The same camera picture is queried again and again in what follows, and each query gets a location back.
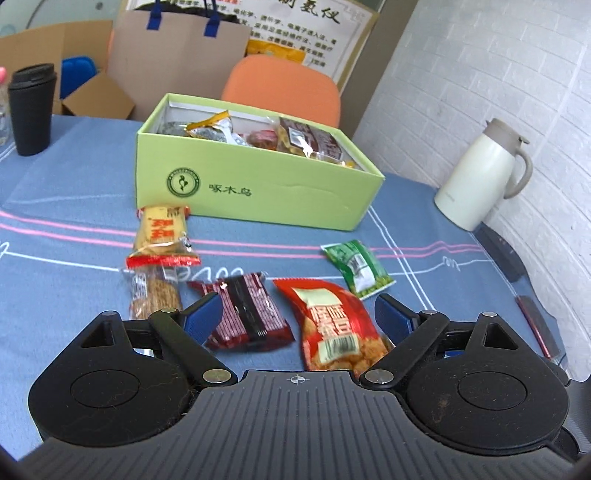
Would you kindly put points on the clear bottle pink lid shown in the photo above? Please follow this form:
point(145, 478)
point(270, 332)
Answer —
point(2, 115)

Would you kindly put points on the dark grey box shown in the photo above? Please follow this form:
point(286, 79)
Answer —
point(501, 254)

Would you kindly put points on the black cup with lid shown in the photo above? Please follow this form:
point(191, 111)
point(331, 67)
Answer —
point(32, 110)

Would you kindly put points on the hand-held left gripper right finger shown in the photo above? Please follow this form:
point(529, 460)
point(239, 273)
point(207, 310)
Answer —
point(392, 318)

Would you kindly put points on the silver snack packet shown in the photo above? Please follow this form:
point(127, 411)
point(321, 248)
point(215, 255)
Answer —
point(173, 128)

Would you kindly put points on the open brown cardboard box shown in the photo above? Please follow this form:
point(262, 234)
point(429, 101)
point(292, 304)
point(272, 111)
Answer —
point(27, 46)

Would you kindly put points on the small green snack packet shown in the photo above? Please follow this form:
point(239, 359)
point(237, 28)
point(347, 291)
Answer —
point(362, 270)

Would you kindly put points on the cardboard framed poster board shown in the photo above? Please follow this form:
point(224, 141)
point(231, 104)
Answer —
point(318, 27)

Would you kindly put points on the large yellow snack packet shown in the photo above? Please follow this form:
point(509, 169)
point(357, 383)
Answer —
point(348, 164)

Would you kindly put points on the yellow green candy packet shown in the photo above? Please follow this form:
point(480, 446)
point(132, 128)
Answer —
point(212, 129)

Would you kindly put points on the light green cardboard box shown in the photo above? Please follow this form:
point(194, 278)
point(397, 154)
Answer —
point(277, 198)

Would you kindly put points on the cream thermos jug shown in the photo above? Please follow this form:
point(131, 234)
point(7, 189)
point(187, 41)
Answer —
point(475, 184)

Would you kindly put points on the clear biscuit stick packet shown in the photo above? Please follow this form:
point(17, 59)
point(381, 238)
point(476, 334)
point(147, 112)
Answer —
point(154, 290)

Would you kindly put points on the blue chair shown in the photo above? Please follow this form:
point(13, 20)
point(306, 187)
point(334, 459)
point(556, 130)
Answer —
point(76, 74)

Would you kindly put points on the blue striped tablecloth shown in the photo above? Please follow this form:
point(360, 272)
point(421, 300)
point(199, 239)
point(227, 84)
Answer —
point(69, 194)

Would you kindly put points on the dark red black snack packet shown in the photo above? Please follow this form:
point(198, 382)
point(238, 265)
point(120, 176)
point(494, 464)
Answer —
point(249, 314)

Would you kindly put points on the orange chair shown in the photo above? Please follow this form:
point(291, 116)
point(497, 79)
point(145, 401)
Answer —
point(281, 87)

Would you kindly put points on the dark red clear snack packet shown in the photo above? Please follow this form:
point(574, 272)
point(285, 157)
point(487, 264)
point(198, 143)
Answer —
point(309, 138)

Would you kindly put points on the bright red snack packet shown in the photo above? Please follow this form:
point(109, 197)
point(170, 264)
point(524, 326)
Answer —
point(332, 323)

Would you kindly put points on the orange snack packet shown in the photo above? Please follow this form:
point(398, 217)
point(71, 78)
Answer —
point(159, 233)

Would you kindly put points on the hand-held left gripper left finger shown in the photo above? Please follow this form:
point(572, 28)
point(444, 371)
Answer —
point(201, 318)

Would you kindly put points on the smartphone in red case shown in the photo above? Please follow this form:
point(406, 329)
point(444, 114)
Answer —
point(538, 323)

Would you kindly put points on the small round red snack packet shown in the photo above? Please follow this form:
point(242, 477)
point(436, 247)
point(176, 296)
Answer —
point(263, 139)

